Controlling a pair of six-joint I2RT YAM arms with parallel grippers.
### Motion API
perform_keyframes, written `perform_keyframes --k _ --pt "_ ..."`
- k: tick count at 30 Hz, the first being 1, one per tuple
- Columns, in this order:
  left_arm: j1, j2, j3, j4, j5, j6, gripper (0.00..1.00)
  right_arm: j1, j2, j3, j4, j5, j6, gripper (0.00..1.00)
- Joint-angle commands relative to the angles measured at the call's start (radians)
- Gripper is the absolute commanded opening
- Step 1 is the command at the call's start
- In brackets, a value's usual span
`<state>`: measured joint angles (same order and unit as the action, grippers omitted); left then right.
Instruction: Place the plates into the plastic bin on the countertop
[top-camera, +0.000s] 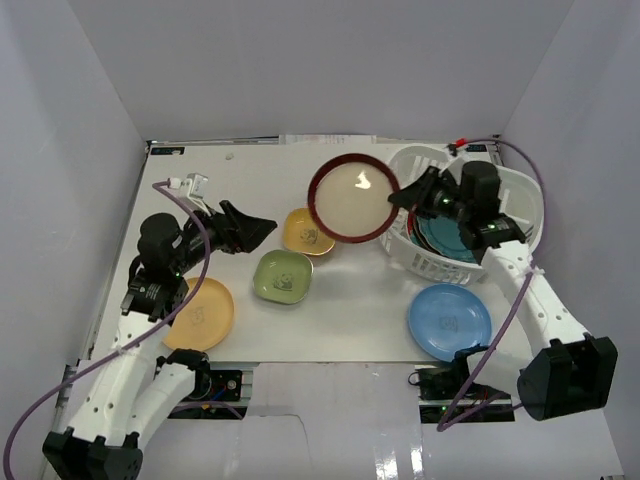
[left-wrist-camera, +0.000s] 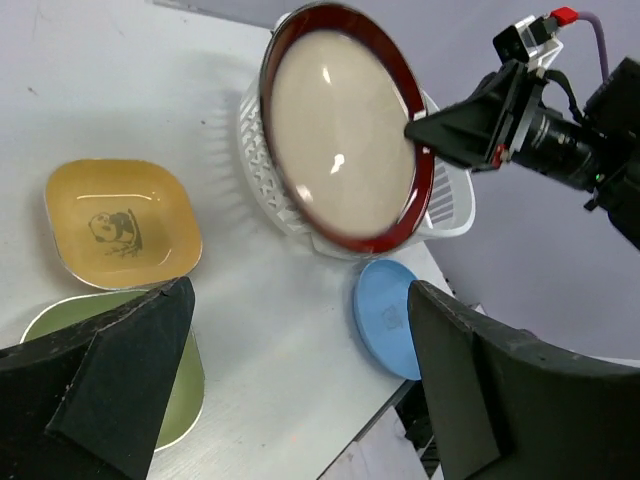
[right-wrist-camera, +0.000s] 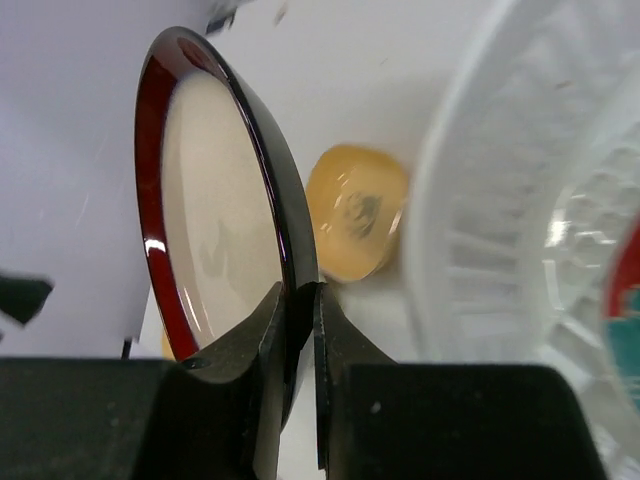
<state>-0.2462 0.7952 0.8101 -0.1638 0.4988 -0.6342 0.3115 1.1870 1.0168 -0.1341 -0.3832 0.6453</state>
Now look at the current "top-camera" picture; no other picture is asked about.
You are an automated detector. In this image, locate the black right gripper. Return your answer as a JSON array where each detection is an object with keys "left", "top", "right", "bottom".
[{"left": 389, "top": 166, "right": 472, "bottom": 225}]

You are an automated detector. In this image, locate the teal scalloped plate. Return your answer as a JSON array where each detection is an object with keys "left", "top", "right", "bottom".
[{"left": 407, "top": 215, "right": 476, "bottom": 264}]

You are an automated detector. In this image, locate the dark red rimmed round plate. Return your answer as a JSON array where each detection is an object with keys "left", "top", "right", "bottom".
[{"left": 307, "top": 153, "right": 400, "bottom": 244}]

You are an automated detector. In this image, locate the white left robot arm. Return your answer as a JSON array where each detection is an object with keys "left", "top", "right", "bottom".
[{"left": 42, "top": 200, "right": 277, "bottom": 479}]

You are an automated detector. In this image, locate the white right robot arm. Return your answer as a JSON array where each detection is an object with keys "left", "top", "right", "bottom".
[{"left": 388, "top": 161, "right": 618, "bottom": 421}]

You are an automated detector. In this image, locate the white plastic dish bin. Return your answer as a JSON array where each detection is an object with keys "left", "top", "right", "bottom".
[{"left": 380, "top": 143, "right": 544, "bottom": 286}]

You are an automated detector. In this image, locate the yellow square panda dish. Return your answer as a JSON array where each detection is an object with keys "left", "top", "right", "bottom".
[{"left": 282, "top": 207, "right": 336, "bottom": 256}]

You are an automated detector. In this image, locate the green square panda dish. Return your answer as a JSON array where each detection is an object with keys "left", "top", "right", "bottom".
[{"left": 253, "top": 250, "right": 314, "bottom": 305}]

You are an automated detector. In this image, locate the yellow round plate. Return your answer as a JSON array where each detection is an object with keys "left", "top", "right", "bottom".
[{"left": 163, "top": 277, "right": 235, "bottom": 351}]

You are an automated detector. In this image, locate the light blue round plate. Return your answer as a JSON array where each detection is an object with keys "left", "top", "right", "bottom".
[{"left": 407, "top": 283, "right": 493, "bottom": 362}]

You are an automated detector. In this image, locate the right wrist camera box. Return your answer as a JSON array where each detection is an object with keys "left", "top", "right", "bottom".
[{"left": 446, "top": 138, "right": 469, "bottom": 157}]

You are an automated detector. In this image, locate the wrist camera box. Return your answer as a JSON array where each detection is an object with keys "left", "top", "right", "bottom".
[
  {"left": 168, "top": 173, "right": 209, "bottom": 215},
  {"left": 446, "top": 138, "right": 469, "bottom": 157}
]

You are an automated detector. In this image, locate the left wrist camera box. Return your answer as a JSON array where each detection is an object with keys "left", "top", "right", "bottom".
[{"left": 168, "top": 173, "right": 209, "bottom": 215}]

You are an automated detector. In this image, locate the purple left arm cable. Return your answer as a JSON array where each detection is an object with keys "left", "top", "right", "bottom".
[{"left": 2, "top": 181, "right": 246, "bottom": 480}]

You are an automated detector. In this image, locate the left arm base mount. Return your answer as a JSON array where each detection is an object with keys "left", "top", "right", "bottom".
[{"left": 169, "top": 370, "right": 247, "bottom": 420}]

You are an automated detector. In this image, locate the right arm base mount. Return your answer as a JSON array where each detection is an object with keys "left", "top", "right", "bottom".
[{"left": 407, "top": 365, "right": 515, "bottom": 425}]

